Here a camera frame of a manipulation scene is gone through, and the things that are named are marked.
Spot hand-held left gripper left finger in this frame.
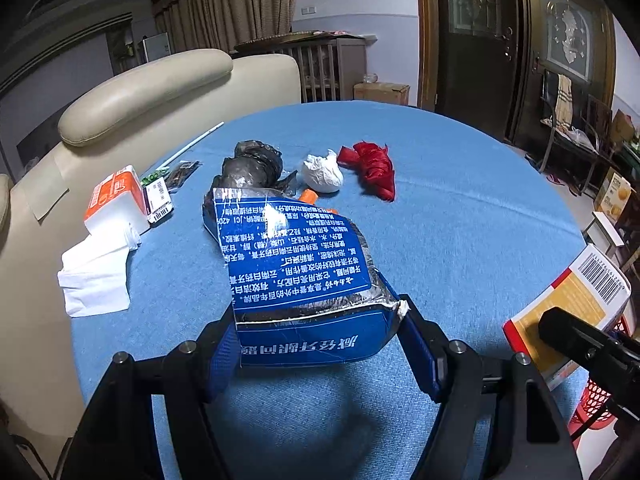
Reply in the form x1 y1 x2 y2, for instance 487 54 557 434
60 305 246 480

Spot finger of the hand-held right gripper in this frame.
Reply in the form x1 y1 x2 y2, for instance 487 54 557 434
538 307 626 376

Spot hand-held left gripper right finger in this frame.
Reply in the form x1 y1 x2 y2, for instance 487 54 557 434
397 295 583 480

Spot yellow red paper box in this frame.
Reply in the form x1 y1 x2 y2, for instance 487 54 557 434
502 244 633 391

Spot red plastic basket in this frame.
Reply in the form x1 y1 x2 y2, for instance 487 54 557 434
567 305 640 431

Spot crushed blue toothpaste box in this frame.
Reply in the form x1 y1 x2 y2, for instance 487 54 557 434
201 187 412 368

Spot orange plastic bag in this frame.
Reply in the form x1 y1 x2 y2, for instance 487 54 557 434
298 188 339 214

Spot black plastic bag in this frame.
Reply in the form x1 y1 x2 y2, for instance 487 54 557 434
210 139 298 196

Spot white stool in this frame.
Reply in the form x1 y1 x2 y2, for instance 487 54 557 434
582 211 632 267

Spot yellow printed carton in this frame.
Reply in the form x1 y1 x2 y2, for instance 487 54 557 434
594 167 634 221

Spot blue tablecloth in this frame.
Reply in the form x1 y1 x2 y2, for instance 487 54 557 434
70 101 598 480

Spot loose white tissue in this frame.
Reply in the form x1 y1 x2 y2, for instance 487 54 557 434
56 225 143 318

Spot white label packet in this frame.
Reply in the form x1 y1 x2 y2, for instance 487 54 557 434
142 176 175 224

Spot dark snack wrapper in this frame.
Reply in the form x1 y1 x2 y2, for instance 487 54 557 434
167 160 201 194

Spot crumpled red plastic bag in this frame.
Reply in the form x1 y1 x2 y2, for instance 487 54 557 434
336 141 397 203

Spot orange white tissue pack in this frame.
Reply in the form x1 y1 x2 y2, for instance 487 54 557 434
83 165 152 237

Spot clear plastic bag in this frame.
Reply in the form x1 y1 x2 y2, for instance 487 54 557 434
565 127 597 149

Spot open cardboard box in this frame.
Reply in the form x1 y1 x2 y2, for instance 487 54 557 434
611 109 639 147

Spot white straw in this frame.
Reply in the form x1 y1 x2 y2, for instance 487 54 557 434
157 121 226 171

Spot striped scarf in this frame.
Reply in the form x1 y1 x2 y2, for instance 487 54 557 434
555 74 574 122

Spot brown cardboard box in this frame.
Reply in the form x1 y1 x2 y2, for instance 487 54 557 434
353 81 411 107

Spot beige leather sofa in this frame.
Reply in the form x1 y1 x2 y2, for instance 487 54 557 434
0 49 302 480

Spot dark wooden door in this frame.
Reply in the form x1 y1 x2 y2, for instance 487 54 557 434
415 0 521 116

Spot glass panel door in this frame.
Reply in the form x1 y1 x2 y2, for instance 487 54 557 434
515 0 618 153

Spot wooden crib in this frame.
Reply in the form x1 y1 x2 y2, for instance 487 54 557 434
235 32 378 106

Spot white standing air conditioner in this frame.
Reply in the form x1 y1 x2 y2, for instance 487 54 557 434
138 32 172 66

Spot brown curtains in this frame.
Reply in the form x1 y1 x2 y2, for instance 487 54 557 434
150 0 303 56

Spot metal frame chair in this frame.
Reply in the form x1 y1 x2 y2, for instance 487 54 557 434
537 70 617 196

